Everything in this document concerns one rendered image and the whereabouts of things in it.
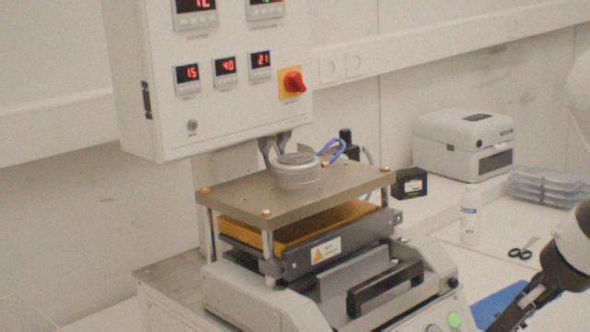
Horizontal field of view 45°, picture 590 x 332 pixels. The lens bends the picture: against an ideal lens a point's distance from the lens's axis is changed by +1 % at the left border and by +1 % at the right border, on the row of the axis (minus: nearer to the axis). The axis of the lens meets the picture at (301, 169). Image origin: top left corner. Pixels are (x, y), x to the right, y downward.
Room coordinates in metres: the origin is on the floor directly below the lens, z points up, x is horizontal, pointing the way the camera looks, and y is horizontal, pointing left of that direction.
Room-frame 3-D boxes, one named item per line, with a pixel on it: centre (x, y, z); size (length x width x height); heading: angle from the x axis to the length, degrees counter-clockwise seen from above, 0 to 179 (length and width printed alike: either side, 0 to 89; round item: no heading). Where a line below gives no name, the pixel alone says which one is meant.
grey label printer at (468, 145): (1.99, -0.49, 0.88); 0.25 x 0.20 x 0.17; 37
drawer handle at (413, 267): (0.91, -0.11, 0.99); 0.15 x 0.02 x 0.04; 131
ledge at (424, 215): (1.78, -0.26, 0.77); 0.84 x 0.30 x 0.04; 133
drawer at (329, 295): (1.01, -0.02, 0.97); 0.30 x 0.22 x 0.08; 41
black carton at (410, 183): (1.80, -0.29, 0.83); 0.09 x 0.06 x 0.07; 109
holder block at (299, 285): (1.05, 0.01, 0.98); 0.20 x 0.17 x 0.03; 131
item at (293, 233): (1.05, 0.00, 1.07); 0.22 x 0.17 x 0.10; 131
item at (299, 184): (1.09, 0.01, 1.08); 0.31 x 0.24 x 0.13; 131
